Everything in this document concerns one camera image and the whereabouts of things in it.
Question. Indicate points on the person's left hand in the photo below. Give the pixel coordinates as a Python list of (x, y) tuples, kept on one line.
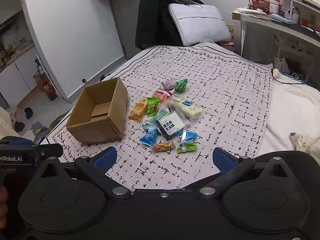
[(3, 201)]

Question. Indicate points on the white kitchen cabinet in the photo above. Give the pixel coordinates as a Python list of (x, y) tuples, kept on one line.
[(15, 77)]

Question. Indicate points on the light green snack packet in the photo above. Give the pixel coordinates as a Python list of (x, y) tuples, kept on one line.
[(152, 106)]

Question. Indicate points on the white bedside cabinet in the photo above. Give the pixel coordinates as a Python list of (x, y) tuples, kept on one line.
[(262, 30)]

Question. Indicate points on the white fluffy blanket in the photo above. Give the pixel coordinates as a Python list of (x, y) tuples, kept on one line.
[(292, 110)]

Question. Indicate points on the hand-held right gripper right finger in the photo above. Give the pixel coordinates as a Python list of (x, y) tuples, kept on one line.
[(223, 158)]

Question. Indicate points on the purple snack packet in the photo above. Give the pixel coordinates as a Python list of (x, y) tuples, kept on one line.
[(168, 83)]

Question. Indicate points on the beige plush toy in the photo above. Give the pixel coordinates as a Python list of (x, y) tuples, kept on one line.
[(308, 143)]

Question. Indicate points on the green striped snack packet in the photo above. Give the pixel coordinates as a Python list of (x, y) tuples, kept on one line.
[(187, 148)]

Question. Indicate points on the white pillow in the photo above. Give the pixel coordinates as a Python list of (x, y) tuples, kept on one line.
[(200, 22)]

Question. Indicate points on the brown cardboard box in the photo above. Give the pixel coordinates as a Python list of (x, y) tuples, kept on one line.
[(100, 132)]

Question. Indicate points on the dark shoe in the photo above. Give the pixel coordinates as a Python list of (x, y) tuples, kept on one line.
[(18, 126), (28, 112)]

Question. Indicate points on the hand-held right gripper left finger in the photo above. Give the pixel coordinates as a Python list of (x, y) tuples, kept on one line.
[(106, 158)]

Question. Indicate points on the green floor mat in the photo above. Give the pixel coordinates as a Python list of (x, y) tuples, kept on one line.
[(57, 122)]

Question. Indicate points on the white door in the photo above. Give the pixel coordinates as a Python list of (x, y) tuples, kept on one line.
[(70, 30)]

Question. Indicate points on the long white snack packet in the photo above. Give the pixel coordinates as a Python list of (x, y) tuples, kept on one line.
[(185, 108)]

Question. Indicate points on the cream dotted clothing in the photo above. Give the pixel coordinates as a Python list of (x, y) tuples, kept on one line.
[(5, 122)]

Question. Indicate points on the red woven basket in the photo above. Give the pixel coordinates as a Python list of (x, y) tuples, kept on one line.
[(260, 3)]

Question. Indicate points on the white black printed blanket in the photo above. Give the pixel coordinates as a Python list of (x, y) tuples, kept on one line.
[(225, 92)]

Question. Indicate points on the green yellow packet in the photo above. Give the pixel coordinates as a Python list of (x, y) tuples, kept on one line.
[(162, 146)]

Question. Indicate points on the black desk mat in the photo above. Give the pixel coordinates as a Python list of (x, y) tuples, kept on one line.
[(300, 28)]

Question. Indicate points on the black bottle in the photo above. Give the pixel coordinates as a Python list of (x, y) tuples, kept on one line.
[(39, 66)]

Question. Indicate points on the white black-label snack packet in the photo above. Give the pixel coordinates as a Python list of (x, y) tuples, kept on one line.
[(173, 125)]

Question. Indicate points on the dark green snack packet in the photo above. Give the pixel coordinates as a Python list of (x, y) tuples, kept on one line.
[(181, 85)]

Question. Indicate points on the pink snack packet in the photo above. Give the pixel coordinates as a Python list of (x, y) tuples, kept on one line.
[(162, 95)]

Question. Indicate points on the orange cracker packet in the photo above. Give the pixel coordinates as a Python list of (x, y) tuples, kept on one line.
[(138, 108)]

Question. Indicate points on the pale teal snack packet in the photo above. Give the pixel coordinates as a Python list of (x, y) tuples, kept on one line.
[(160, 116)]

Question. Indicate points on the red printed bag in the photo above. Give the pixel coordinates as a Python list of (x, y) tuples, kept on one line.
[(46, 87)]

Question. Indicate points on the blue snack packet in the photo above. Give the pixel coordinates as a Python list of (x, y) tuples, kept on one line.
[(186, 136), (149, 137)]

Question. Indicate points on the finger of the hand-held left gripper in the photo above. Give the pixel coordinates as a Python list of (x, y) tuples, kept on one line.
[(21, 143), (50, 150)]

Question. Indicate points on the black jacket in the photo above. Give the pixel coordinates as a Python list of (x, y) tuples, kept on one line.
[(155, 22)]

